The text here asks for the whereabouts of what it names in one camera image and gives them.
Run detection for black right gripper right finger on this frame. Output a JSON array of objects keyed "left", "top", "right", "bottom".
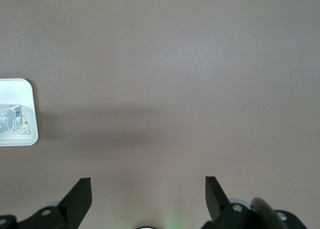
[{"left": 201, "top": 176, "right": 251, "bottom": 229}]

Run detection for black cable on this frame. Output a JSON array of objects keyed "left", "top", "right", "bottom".
[{"left": 250, "top": 197, "right": 289, "bottom": 229}]

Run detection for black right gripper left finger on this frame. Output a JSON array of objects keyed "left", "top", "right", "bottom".
[{"left": 33, "top": 176, "right": 94, "bottom": 229}]

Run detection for white rectangular tray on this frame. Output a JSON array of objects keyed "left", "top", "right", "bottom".
[{"left": 0, "top": 78, "right": 40, "bottom": 147}]

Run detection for white milk carton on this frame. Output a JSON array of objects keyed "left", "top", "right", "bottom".
[{"left": 0, "top": 103, "right": 23, "bottom": 136}]

